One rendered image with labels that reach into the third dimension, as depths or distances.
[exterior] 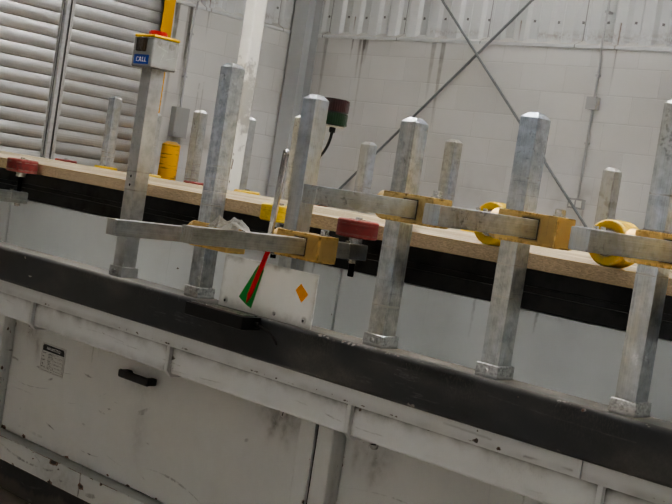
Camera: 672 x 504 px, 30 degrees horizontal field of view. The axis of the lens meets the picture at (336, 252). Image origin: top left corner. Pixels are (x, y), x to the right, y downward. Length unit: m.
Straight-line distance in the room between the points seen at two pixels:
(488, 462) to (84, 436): 1.45
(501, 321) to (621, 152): 8.38
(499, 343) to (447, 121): 9.48
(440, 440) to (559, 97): 8.75
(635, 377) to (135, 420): 1.53
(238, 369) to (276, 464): 0.33
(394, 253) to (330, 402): 0.31
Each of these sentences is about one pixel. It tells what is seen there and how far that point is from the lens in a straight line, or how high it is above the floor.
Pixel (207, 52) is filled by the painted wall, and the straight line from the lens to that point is 12.10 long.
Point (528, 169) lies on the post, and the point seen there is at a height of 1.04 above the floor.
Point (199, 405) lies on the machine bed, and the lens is 2.90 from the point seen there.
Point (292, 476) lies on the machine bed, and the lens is 2.64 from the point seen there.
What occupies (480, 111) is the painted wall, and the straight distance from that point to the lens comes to 11.23.
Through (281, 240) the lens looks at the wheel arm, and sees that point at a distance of 2.25.
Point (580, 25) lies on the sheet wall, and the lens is 10.82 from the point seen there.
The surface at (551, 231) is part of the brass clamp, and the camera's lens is 1.95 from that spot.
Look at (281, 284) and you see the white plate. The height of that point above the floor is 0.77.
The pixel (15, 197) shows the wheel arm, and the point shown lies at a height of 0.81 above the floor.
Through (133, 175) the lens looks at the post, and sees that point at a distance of 2.72.
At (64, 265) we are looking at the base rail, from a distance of 2.86.
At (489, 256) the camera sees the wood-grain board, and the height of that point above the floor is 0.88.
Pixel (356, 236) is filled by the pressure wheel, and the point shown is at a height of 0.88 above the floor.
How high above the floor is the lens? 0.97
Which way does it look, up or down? 3 degrees down
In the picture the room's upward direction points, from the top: 9 degrees clockwise
